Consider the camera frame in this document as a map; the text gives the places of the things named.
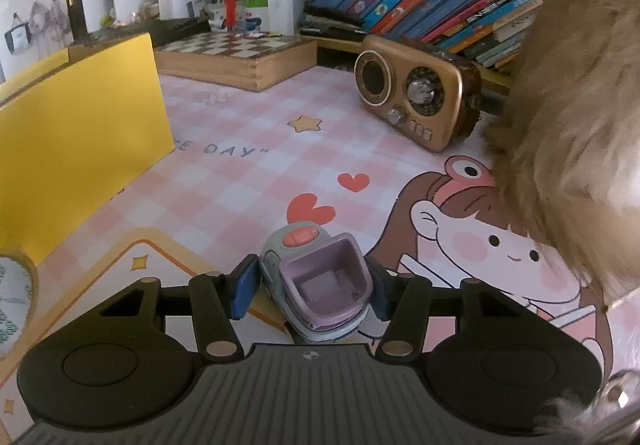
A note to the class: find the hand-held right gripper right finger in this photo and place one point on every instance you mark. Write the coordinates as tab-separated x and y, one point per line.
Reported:
380	290

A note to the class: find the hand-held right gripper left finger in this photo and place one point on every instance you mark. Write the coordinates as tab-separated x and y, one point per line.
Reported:
245	287

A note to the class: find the grey and lilac toy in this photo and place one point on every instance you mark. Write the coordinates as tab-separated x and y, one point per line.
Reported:
320	285

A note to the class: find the yellow cardboard box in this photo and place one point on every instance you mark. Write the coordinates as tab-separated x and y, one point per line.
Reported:
75	140

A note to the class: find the pink checked tablecloth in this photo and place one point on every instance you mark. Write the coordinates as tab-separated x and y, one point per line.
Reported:
250	185

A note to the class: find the wooden retro radio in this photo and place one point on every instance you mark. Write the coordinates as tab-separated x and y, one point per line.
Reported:
445	90

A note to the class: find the wooden chessboard box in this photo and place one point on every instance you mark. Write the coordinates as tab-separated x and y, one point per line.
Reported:
260	67

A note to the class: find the yellow tape roll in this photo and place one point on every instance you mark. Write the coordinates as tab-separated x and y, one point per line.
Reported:
17	305

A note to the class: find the fluffy orange cat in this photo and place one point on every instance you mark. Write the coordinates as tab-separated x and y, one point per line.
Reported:
575	150

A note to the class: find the black electronic keyboard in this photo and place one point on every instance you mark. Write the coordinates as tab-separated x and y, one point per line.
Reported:
175	30

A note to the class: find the fluffy lilac clothing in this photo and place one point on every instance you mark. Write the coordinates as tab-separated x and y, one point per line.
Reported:
615	420

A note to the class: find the green and white pen holder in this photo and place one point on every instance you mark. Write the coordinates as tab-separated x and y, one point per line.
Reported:
255	17

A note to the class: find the white box with red label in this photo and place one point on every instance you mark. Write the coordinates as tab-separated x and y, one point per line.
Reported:
165	2

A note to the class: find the grey hanging tote bag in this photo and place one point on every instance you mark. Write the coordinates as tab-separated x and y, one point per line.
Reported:
17	37

